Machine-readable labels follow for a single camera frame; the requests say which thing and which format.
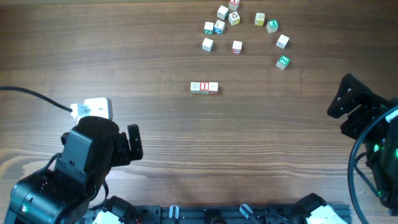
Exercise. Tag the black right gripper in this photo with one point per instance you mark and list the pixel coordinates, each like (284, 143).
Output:
(359, 116)

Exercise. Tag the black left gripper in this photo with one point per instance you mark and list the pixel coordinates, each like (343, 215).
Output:
(122, 157)

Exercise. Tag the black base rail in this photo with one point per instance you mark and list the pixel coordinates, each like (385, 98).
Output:
(310, 209)

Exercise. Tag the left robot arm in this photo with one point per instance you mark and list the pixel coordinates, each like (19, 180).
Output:
(62, 190)

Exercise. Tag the plain pale wooden block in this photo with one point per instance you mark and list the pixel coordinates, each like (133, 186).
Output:
(282, 41)

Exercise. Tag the wooden block yellow picture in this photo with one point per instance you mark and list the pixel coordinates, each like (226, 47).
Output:
(234, 18)

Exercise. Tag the wooden block blue picture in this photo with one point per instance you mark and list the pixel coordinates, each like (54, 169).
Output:
(219, 27)

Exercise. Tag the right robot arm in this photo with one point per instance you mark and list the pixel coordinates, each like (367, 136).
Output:
(372, 123)

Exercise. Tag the wooden block green Z side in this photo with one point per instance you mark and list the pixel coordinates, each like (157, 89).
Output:
(208, 28)

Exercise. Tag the wooden block red letter side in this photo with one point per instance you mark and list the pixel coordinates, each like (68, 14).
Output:
(213, 88)

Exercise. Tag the wooden block green letter Z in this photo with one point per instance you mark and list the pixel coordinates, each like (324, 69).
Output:
(283, 62)

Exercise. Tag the wooden block red letter I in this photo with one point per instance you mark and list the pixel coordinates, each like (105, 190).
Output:
(204, 88)

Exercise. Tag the wooden block red letter X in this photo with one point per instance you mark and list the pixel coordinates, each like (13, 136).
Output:
(234, 4)

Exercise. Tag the wooden block red bottom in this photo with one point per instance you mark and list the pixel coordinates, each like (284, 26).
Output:
(237, 47)

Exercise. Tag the wooden block blue side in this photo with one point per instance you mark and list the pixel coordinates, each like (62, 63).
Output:
(195, 87)

